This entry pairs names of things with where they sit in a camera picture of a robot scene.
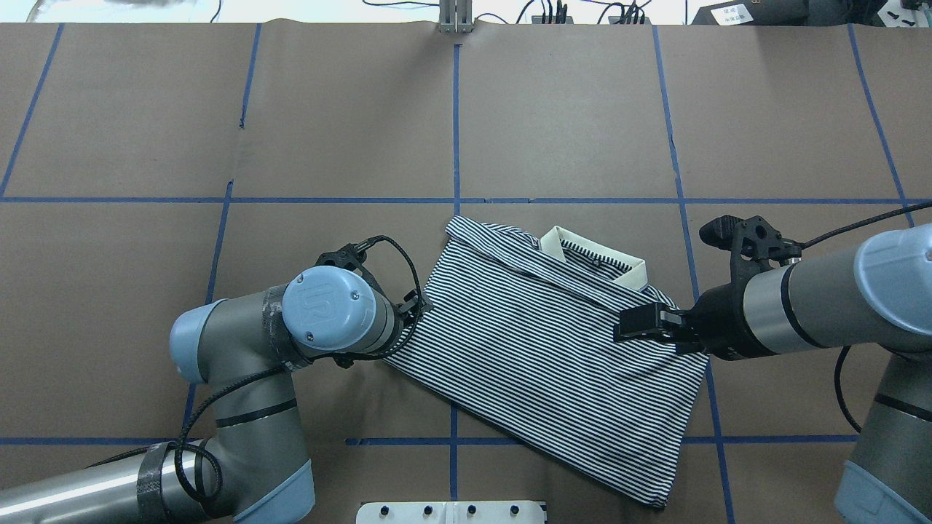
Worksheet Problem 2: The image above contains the aluminium frame post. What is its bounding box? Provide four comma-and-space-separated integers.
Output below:
437, 0, 475, 34

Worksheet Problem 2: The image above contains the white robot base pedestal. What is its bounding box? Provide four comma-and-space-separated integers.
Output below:
355, 500, 549, 523

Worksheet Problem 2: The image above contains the black box with label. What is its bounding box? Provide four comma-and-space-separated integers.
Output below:
689, 1, 810, 26

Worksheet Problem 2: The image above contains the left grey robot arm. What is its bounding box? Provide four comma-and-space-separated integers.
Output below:
2, 235, 430, 523

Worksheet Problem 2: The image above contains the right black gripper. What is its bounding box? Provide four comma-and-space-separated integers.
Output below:
613, 215, 803, 360

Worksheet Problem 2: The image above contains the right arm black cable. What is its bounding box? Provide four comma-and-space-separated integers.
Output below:
798, 201, 932, 434

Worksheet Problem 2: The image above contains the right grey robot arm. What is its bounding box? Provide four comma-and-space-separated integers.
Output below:
613, 215, 931, 523

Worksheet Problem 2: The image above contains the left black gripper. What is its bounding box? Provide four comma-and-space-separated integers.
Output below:
314, 245, 433, 365

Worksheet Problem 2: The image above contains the striped polo shirt white collar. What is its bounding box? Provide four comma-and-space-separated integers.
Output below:
388, 216, 708, 509

